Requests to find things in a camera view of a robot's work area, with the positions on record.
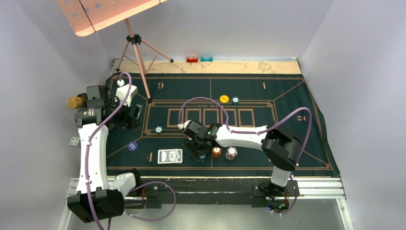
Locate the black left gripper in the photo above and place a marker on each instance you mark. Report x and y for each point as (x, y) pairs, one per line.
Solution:
(127, 121)

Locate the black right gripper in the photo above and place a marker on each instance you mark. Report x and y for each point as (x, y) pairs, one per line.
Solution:
(190, 146)

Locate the green blue poker chip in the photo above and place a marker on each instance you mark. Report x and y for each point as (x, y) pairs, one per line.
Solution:
(158, 129)

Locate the purple small blind button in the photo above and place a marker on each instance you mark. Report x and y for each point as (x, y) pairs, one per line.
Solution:
(132, 146)

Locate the yellow big blind button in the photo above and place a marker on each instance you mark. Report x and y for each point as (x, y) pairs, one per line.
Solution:
(224, 99)

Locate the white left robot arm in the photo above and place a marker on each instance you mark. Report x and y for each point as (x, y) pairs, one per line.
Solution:
(98, 111)

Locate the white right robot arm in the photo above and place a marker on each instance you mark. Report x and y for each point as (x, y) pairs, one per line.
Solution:
(278, 143)

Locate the orange yellow chip stack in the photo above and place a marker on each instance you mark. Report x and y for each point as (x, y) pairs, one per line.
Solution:
(216, 152)

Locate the blue white card deck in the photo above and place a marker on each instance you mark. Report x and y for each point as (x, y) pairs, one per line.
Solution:
(170, 156)

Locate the white pink chip stack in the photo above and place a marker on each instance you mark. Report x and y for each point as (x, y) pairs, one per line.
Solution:
(231, 153)

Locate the gold microphone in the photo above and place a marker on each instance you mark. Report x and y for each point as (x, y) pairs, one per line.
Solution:
(77, 101)

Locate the grey lego brick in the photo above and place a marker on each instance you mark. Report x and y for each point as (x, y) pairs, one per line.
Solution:
(75, 141)

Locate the green poker mat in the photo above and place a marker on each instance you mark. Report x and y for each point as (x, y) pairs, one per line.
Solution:
(263, 98)

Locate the red block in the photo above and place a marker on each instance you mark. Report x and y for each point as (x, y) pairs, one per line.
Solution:
(192, 59)

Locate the teal block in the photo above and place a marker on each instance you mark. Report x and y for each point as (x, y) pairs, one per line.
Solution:
(206, 59)

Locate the pink music stand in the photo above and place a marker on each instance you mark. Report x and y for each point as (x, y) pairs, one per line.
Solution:
(90, 16)

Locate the white left camera box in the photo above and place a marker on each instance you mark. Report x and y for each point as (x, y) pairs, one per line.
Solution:
(125, 92)

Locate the aluminium rail frame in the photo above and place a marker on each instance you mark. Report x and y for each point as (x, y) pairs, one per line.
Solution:
(317, 187)

